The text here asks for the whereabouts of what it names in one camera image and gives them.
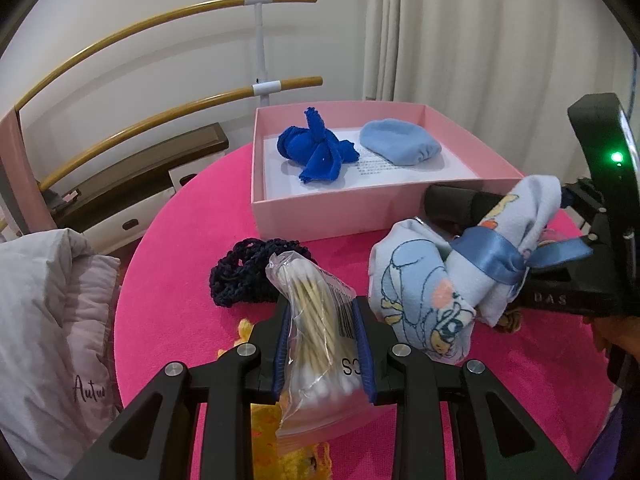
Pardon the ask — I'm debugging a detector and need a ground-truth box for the white barre post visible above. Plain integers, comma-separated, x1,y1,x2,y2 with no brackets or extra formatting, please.
243,0,284,97

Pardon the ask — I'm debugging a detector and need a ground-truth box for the royal blue sock bundle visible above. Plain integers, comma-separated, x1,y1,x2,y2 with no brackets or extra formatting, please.
276,106,361,184

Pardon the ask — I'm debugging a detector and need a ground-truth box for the light blue fleece cap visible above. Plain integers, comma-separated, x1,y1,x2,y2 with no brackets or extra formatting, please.
359,119,442,166

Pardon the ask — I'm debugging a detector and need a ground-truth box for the long wooden barre rail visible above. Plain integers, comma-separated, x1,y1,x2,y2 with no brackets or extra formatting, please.
15,0,319,112

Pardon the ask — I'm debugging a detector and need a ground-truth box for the cream curtain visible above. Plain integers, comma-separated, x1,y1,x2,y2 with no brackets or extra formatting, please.
364,0,640,196

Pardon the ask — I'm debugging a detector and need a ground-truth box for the pink hanging mat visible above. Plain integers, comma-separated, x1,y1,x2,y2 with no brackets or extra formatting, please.
0,107,57,237

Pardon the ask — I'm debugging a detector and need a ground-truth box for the white quilted bedding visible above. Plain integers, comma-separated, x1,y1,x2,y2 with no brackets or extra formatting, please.
0,228,110,467

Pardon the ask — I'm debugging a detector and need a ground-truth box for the white drawer unit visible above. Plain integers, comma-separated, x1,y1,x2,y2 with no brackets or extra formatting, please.
80,165,202,252

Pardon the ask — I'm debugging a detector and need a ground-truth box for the navy crochet pouch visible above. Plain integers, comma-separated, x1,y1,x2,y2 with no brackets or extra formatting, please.
209,238,318,310

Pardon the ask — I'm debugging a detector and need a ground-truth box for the bag of cotton swabs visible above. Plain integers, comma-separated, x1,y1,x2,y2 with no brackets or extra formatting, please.
264,251,369,457

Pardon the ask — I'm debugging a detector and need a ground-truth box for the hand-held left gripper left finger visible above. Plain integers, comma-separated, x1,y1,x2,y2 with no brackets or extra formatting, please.
65,302,296,480

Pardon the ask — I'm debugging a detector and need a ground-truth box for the black soft case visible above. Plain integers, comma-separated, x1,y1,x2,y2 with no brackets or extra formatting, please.
424,184,507,235

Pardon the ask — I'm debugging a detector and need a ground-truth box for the black barre base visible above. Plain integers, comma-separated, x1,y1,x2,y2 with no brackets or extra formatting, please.
42,186,82,212

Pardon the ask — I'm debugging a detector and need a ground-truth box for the person's right hand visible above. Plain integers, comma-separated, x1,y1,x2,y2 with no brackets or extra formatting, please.
592,312,640,357

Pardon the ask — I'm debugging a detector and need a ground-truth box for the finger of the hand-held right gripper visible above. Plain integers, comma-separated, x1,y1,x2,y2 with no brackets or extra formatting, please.
522,245,597,287
560,178,609,234

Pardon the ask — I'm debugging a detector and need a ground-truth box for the yellow plush toy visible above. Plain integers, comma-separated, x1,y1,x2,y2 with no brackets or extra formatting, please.
235,316,334,480

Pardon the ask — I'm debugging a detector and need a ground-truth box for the pink cardboard box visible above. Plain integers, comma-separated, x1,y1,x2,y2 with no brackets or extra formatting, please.
250,101,524,245

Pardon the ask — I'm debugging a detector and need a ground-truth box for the pale pink quilted bedding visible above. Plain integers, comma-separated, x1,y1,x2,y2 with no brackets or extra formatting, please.
65,254,124,412

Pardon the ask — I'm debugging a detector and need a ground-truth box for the white paper sheet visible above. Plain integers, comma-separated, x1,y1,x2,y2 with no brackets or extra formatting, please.
262,125,482,202

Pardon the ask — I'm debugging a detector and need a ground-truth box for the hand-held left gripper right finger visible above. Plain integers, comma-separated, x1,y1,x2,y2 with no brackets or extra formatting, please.
351,297,586,480

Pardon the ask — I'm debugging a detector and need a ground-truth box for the short wooden barre rail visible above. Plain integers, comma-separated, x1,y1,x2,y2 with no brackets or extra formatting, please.
39,76,324,194

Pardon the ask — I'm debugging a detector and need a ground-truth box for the brown fuzzy item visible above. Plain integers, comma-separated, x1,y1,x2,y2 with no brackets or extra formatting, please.
494,306,524,334

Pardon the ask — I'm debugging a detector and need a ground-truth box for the pink tablecloth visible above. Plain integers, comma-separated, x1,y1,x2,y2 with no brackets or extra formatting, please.
114,142,622,480

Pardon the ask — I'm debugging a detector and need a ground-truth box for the light blue printed cloth bundle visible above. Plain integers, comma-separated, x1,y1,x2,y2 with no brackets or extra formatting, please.
368,175,594,365

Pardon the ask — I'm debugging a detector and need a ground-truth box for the dark brown wooden board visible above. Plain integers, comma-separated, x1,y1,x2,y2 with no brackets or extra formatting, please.
52,122,230,227

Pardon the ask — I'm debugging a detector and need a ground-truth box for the person's purple clothing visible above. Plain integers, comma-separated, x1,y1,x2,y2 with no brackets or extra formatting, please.
596,400,640,480

